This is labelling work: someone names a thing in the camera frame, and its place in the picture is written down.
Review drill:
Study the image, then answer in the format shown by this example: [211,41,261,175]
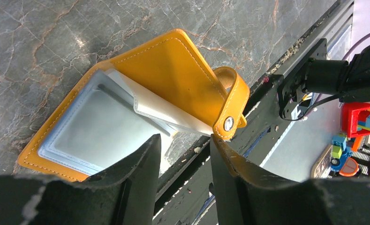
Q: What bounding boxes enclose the yellow leather card holder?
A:
[18,29,250,181]

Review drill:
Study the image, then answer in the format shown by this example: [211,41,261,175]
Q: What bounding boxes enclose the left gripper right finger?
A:
[210,135,370,225]

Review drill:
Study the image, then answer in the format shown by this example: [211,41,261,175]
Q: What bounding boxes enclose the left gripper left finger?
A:
[0,134,161,225]

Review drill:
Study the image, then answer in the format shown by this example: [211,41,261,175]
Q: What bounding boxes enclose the colourful toy blocks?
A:
[310,103,370,178]

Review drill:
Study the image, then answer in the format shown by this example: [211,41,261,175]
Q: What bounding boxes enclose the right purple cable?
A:
[341,28,370,61]

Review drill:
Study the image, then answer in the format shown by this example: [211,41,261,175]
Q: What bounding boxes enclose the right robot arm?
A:
[278,38,370,121]

